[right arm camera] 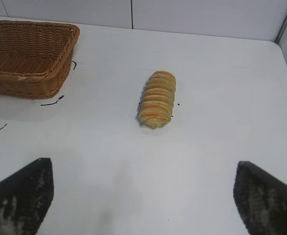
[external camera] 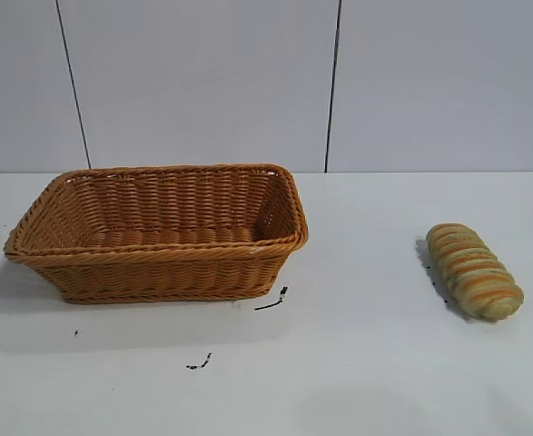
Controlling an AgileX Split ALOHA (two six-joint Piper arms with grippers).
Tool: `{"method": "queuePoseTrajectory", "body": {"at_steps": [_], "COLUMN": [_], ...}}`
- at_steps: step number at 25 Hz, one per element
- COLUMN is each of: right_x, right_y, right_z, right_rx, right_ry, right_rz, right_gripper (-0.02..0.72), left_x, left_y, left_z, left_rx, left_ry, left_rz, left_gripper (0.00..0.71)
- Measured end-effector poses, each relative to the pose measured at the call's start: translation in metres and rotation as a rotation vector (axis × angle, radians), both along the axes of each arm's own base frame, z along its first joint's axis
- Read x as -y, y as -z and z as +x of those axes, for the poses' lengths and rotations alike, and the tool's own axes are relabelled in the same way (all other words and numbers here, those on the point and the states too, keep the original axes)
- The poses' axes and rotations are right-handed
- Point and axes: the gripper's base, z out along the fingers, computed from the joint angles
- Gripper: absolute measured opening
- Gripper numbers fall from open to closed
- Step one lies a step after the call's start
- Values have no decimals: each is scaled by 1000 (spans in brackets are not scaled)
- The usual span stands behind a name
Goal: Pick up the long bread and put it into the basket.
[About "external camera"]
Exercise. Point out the long striped twisted bread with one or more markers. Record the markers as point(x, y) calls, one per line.
point(472, 272)

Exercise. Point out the brown woven wicker basket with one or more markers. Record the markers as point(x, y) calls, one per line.
point(157, 268)

